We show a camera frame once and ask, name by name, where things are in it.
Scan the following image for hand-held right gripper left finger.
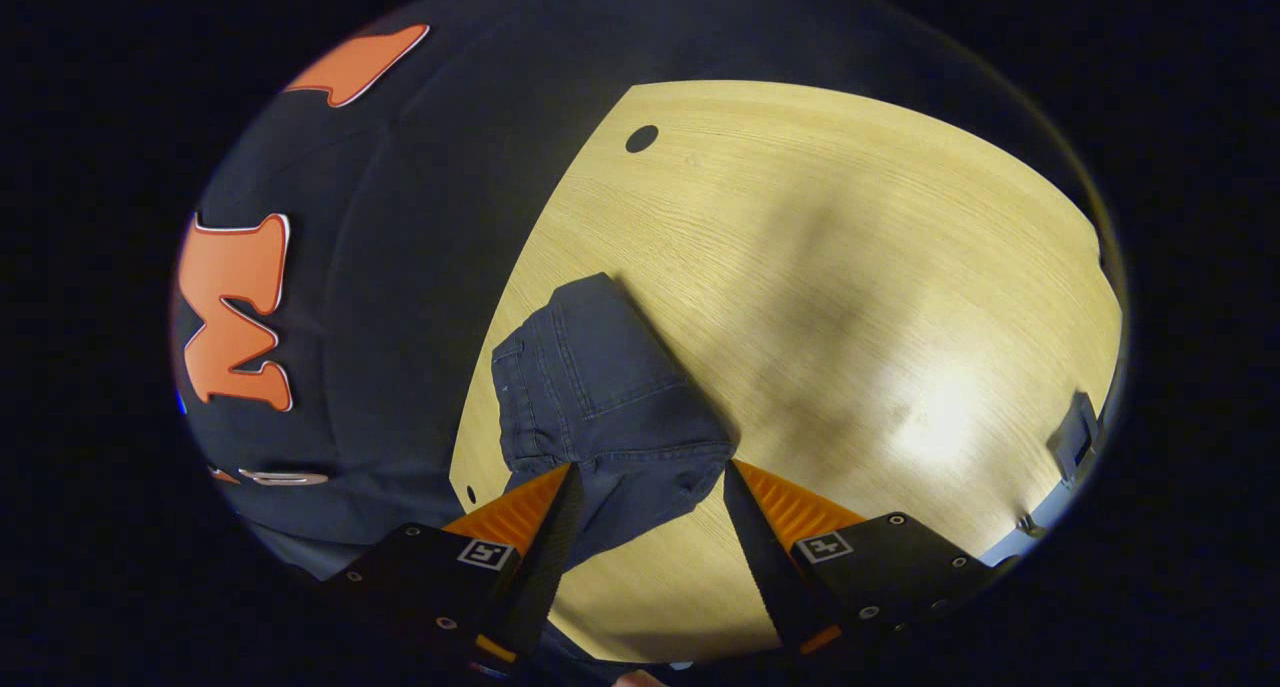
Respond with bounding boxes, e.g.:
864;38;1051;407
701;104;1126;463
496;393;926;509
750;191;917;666
320;462;586;683

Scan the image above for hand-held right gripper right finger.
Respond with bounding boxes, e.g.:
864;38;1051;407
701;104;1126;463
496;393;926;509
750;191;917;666
721;457;1012;658

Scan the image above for grey box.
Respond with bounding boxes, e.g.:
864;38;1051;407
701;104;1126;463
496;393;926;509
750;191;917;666
1047;391;1101;488

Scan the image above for dark blue jeans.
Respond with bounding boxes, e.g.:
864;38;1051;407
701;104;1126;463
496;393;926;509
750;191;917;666
490;272;739;573

